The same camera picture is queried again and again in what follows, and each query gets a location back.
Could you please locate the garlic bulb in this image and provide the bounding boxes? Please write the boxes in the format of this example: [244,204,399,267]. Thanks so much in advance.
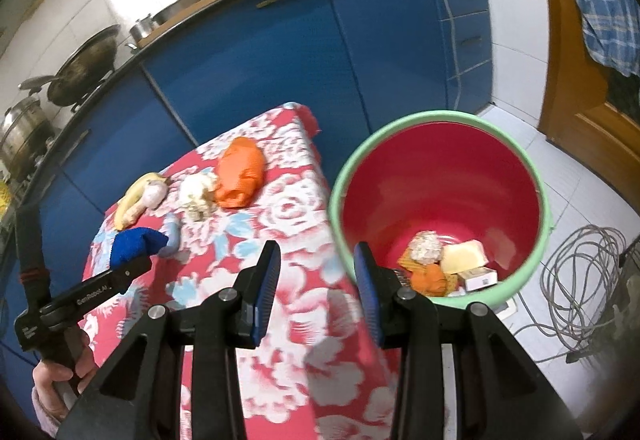
[142,181,169,211]

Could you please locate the red floral printed tablecloth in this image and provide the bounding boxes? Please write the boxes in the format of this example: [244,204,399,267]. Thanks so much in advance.
[82,102,416,440]

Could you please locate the person's left hand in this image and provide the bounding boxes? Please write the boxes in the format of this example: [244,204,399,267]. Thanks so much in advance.
[32,341,99,419]

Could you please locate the red bucket with green rim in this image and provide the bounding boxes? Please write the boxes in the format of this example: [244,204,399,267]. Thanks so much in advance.
[327,110,553,308]

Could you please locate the blue drawer unit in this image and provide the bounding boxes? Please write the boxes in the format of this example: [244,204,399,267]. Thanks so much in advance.
[439,0,495,105]

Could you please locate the blue cabinet door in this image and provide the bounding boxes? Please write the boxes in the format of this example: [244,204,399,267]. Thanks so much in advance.
[37,84,201,221]
[142,0,371,145]
[322,0,461,131]

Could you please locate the wooden door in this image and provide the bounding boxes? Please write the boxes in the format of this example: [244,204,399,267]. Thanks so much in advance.
[530,0,640,215]

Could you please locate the large steel stockpot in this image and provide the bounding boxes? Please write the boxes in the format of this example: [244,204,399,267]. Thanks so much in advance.
[0,94,53,181]

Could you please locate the dark wok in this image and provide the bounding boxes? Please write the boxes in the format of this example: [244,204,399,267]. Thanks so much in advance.
[20,24,123,108]

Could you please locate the yellow banana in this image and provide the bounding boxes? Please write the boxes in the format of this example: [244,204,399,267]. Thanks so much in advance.
[114,172,168,231]

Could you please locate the small steel pot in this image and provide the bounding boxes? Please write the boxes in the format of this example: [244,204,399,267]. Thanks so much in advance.
[129,14,157,44]

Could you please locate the light blue cloth piece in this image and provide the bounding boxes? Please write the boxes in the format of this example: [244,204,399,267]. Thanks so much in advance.
[159,215,182,258]

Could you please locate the black strap with red band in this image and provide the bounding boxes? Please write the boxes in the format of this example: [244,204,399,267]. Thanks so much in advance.
[14,202,51,308]

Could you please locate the yellow sponge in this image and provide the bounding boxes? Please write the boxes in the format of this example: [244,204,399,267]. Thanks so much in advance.
[441,240,490,277]

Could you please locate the blue kitchen cabinets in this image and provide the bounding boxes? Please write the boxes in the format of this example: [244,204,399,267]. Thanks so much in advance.
[12,0,490,211]

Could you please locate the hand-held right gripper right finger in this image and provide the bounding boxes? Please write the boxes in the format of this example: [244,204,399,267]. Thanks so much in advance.
[353,242,586,440]

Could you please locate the orange cloth with white ball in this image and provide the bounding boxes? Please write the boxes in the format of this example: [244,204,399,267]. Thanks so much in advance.
[214,136,267,211]

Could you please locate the person's left forearm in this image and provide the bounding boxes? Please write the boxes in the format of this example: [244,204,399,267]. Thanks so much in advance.
[31,387,66,438]

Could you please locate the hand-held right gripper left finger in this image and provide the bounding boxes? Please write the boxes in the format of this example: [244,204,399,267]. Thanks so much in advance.
[55,240,282,440]

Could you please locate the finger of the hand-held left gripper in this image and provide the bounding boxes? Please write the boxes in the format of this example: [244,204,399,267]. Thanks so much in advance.
[42,256,152,321]

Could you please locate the coiled grey cable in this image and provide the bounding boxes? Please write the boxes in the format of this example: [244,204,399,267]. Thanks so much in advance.
[515,225,633,363]

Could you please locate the crumpled white paper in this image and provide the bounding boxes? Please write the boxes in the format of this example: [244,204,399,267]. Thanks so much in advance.
[177,171,220,223]

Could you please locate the white power cable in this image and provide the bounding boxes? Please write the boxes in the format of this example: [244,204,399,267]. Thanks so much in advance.
[400,0,463,113]

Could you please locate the steel wool scrubber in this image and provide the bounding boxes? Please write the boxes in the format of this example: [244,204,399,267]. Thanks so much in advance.
[407,230,443,265]

